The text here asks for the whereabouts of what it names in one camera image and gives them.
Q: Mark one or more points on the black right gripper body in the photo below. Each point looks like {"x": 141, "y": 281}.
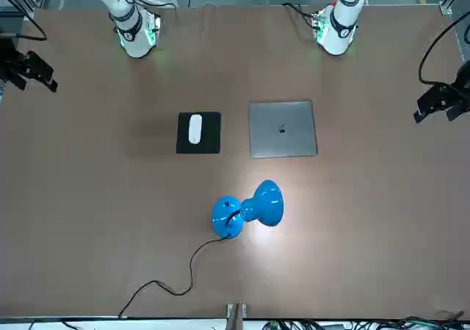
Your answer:
{"x": 11, "y": 63}

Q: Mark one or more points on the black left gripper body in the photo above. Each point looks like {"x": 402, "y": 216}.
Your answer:
{"x": 462, "y": 87}

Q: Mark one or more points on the blue desk lamp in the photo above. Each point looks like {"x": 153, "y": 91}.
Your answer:
{"x": 264, "y": 205}

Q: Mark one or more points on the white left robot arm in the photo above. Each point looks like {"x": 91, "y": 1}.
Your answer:
{"x": 338, "y": 39}

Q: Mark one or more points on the green circuit board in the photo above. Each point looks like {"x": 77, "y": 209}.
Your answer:
{"x": 153, "y": 32}
{"x": 319, "y": 23}
{"x": 273, "y": 325}

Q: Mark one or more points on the silver closed laptop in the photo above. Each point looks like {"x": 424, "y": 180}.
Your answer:
{"x": 282, "y": 142}

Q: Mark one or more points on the white computer mouse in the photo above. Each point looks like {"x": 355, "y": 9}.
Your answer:
{"x": 195, "y": 128}

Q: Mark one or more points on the black mouse mat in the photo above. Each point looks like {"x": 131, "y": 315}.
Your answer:
{"x": 211, "y": 135}

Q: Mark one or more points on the aluminium post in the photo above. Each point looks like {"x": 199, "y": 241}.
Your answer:
{"x": 238, "y": 317}

